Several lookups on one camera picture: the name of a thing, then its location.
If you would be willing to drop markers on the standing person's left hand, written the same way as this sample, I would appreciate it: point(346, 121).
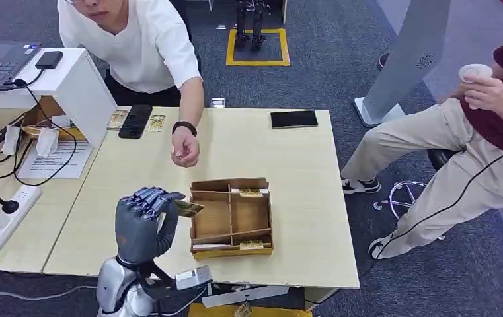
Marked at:
point(185, 148)

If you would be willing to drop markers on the seated person's hand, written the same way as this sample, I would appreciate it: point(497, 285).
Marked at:
point(487, 94)

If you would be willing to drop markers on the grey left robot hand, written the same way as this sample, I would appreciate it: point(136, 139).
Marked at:
point(139, 232)

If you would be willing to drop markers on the pale paper cup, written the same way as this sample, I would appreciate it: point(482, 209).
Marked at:
point(474, 72)

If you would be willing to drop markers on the slim black phone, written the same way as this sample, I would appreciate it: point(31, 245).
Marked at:
point(135, 121)

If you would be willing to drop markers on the gold printed card stack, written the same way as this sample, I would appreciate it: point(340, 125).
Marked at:
point(117, 119)

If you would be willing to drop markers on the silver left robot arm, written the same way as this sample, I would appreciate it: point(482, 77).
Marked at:
point(113, 284)

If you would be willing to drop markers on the black wristwatch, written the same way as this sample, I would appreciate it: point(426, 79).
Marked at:
point(184, 127)

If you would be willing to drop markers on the small white floor box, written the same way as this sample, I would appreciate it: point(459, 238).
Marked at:
point(218, 102)

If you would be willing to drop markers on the white card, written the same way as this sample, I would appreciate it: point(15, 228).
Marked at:
point(211, 247)

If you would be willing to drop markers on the wooden divided card box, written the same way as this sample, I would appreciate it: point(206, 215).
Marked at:
point(216, 218)

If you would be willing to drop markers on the black stool with chrome base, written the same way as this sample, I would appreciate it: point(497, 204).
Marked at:
point(439, 158)

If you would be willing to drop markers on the grey standing pillar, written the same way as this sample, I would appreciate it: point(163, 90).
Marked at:
point(404, 57)

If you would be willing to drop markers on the seated person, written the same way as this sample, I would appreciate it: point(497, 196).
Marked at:
point(430, 175)

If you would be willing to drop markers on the standing person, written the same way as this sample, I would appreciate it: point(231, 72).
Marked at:
point(146, 52)

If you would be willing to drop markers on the yellow floor tape square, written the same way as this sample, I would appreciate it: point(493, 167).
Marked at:
point(257, 63)

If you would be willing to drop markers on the wide black phone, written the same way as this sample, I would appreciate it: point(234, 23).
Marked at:
point(294, 119)

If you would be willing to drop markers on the printed paper sheet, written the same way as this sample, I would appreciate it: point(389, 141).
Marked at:
point(45, 168)

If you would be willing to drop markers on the white desk riser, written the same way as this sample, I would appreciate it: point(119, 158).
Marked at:
point(85, 96)

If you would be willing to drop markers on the grey desk crossbar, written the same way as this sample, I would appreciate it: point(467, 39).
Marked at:
point(247, 296)

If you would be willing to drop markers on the black plug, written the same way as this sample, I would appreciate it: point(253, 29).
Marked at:
point(9, 206)

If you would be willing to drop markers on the white power strip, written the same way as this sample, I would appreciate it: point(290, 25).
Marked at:
point(1, 225)

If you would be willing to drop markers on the black robot legs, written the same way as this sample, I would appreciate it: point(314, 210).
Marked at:
point(255, 26)

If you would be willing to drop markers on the brown cardboard box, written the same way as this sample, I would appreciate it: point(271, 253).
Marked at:
point(45, 113)

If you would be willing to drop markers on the black power bank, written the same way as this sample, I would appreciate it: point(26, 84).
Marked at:
point(49, 60)

